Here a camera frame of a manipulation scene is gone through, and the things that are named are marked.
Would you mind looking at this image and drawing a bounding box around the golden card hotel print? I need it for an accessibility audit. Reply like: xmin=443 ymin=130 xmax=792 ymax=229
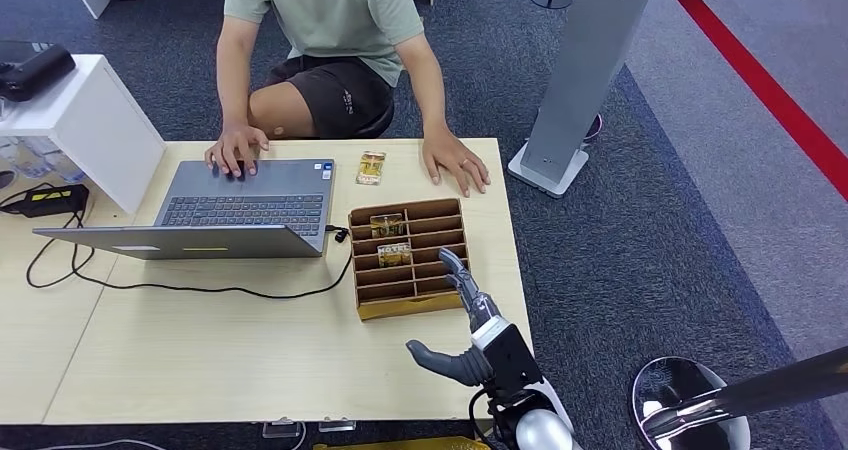
xmin=376 ymin=242 xmax=414 ymax=268

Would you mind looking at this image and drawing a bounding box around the white side cabinet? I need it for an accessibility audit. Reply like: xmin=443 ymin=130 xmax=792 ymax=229
xmin=0 ymin=54 xmax=168 ymax=217

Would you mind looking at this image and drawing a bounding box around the person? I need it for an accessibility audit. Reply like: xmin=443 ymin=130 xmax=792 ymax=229
xmin=204 ymin=0 xmax=492 ymax=200

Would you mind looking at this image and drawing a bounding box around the grey kiosk stand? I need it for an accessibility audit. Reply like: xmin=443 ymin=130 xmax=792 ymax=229
xmin=507 ymin=0 xmax=664 ymax=200

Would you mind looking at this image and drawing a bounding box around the black stool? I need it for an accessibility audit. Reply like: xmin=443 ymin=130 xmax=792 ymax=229
xmin=349 ymin=99 xmax=397 ymax=141

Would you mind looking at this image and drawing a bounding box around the red barrier tape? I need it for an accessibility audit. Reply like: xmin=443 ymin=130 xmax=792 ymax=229
xmin=659 ymin=0 xmax=848 ymax=203

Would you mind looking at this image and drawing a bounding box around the person's right hand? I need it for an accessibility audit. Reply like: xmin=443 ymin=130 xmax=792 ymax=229
xmin=204 ymin=124 xmax=271 ymax=179

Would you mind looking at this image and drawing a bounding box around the black laptop charger cable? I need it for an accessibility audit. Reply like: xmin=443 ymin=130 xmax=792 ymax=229
xmin=25 ymin=216 xmax=354 ymax=301

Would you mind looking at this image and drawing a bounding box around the chrome stanchion post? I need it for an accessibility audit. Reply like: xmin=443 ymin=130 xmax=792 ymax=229
xmin=629 ymin=346 xmax=848 ymax=450

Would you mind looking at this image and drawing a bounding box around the white cable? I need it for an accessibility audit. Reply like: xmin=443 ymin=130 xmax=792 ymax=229
xmin=36 ymin=438 xmax=168 ymax=450

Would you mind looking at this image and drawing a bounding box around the black power brick yellow label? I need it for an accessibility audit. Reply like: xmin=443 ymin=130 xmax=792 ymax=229
xmin=0 ymin=183 xmax=91 ymax=220

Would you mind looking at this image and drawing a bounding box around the person's left hand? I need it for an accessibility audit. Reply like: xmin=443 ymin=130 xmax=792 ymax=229
xmin=421 ymin=127 xmax=492 ymax=199

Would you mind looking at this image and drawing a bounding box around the brown wooden card organizer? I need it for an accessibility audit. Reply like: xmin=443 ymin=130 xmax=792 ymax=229
xmin=347 ymin=197 xmax=472 ymax=322

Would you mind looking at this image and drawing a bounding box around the clear plastic bottles pack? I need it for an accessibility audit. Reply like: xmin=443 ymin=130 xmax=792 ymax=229
xmin=0 ymin=135 xmax=88 ymax=185

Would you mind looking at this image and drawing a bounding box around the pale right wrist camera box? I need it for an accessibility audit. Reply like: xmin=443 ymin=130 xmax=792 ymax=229
xmin=469 ymin=314 xmax=545 ymax=395

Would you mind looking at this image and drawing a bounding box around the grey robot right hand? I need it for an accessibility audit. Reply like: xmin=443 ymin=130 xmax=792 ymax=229
xmin=405 ymin=247 xmax=503 ymax=389

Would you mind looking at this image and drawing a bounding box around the black device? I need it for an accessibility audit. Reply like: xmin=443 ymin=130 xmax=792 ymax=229
xmin=0 ymin=40 xmax=77 ymax=103

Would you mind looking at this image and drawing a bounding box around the grey open laptop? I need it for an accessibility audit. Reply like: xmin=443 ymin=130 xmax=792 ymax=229
xmin=33 ymin=158 xmax=337 ymax=261

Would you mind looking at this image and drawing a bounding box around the golden card dark picture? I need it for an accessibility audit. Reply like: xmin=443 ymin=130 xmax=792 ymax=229
xmin=369 ymin=213 xmax=407 ymax=240

